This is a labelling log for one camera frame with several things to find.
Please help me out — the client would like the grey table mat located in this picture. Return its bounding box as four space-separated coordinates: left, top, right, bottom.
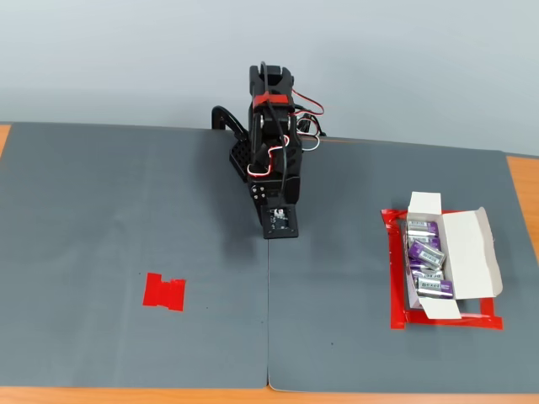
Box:
267 134 539 395
0 121 270 389

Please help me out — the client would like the red tape frame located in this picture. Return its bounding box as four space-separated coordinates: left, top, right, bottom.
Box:
381 207 505 332

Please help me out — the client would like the white cardboard battery box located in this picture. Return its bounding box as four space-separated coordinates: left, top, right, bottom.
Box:
404 191 504 321

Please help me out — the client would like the wrist camera board mount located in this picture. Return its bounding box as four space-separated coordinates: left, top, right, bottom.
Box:
263 205 301 240

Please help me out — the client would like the black camera cable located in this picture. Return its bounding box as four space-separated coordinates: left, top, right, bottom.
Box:
259 61 292 199

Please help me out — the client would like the black perforated bracket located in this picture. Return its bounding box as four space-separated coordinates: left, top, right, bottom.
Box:
228 141 250 183

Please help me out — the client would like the red white servo cable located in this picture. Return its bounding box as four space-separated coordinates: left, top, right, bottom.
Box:
247 136 291 178
291 89 325 127

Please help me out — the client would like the red tape patch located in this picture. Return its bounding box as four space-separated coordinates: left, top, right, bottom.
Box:
141 272 187 312

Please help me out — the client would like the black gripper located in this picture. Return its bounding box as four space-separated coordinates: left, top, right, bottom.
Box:
247 174 302 237

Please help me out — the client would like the red tape band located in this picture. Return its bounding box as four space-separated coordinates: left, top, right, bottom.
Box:
253 94 295 106

